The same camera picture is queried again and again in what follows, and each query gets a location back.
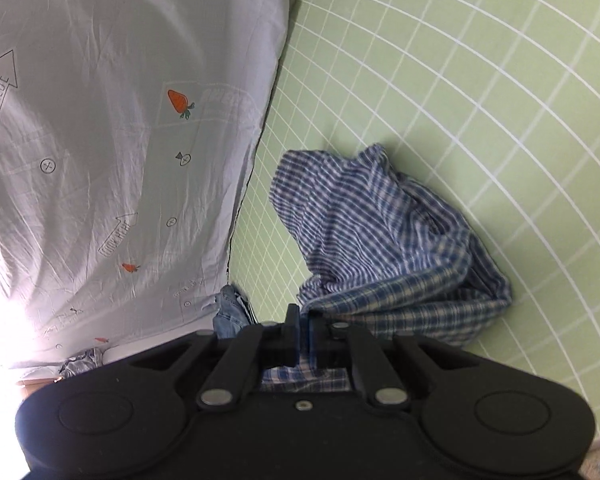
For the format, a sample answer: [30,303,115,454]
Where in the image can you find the clear plastic bag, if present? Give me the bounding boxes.
[57,346,105,380]

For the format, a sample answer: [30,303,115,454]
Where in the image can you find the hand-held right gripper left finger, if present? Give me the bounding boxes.
[130,304,302,408]

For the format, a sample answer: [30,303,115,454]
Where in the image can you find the blue plaid shirt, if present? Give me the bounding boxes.
[257,144,513,393]

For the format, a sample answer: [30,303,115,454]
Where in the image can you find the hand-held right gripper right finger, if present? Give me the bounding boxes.
[306,317,476,408]

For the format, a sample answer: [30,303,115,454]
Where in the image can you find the blue denim jeans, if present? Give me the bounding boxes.
[211,284,257,342]

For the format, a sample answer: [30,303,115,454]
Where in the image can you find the grey carrot print sheet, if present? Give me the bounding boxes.
[0,0,313,368]

